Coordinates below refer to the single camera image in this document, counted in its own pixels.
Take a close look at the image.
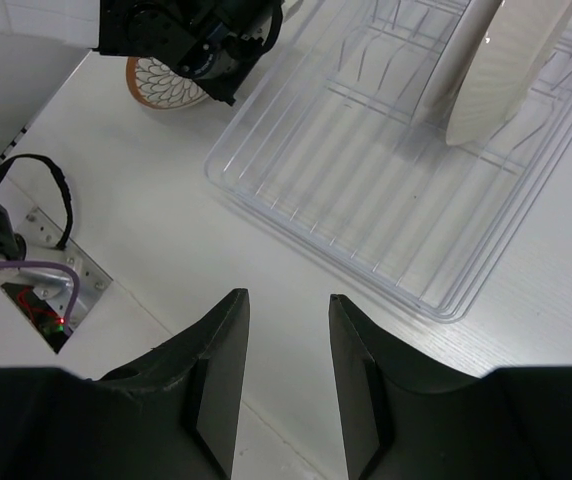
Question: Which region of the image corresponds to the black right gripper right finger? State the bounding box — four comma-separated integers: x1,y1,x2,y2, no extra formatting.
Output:
329,295,572,479

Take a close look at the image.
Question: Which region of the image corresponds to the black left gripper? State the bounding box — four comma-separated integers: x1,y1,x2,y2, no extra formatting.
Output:
96,0,283,105

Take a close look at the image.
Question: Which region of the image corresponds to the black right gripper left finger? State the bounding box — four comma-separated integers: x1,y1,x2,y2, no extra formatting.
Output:
0,289,250,479

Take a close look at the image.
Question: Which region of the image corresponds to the brown rimmed plate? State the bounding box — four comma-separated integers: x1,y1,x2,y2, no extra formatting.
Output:
411,0,501,126

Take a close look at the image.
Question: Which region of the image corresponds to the red sunburst pattern plate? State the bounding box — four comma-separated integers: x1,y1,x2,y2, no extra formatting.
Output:
445,0,572,146

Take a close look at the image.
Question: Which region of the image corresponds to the orange rimmed floral plate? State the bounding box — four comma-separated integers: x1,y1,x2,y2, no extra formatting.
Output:
125,57,209,110

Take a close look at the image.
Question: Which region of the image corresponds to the white wire dish rack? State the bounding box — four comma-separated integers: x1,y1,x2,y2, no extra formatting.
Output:
205,1,572,323

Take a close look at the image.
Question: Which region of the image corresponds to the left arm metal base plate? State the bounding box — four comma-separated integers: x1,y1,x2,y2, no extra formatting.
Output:
2,207,112,336

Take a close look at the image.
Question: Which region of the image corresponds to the black sleeved base cable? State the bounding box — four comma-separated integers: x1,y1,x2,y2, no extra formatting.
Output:
0,153,76,251

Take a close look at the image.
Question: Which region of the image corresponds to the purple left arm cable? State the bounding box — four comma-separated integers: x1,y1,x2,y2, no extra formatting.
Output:
0,258,83,335

